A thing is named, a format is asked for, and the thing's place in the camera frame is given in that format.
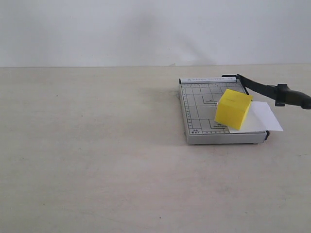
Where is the white paper sheet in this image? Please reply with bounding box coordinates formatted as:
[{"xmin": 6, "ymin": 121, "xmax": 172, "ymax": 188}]
[{"xmin": 228, "ymin": 101, "xmax": 283, "ymax": 133}]

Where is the black cutter blade arm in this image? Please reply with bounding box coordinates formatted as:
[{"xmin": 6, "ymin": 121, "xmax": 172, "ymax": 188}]
[{"xmin": 222, "ymin": 74, "xmax": 311, "ymax": 110}]

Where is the yellow cube block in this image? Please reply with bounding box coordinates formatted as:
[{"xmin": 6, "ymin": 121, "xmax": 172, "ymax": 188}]
[{"xmin": 214, "ymin": 89, "xmax": 253, "ymax": 130}]

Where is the grey paper cutter base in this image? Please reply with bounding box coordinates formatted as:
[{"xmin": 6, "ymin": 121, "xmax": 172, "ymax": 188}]
[{"xmin": 179, "ymin": 75, "xmax": 270, "ymax": 145}]

